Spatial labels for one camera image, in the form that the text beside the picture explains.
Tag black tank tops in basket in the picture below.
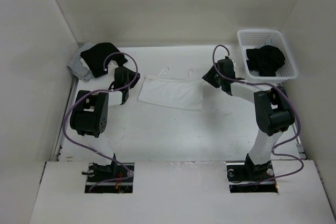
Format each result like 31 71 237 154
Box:
246 45 286 77

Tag folded black tank top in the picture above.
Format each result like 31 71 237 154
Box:
80 42 128 78

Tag folded grey tank top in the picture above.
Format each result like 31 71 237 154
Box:
67 42 94 82

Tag white tank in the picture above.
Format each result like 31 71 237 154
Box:
80 58 90 71
138 69 203 111

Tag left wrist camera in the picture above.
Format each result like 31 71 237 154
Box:
107 60 118 72

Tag white garment in basket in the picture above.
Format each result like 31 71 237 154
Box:
250 70 260 76

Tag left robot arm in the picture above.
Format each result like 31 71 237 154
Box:
70 67 140 182

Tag folded white tank top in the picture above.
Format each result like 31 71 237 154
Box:
80 58 90 71

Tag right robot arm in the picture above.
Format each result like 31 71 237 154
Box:
202 57 295 184

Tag white plastic basket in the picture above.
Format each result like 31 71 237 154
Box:
237 29 298 83

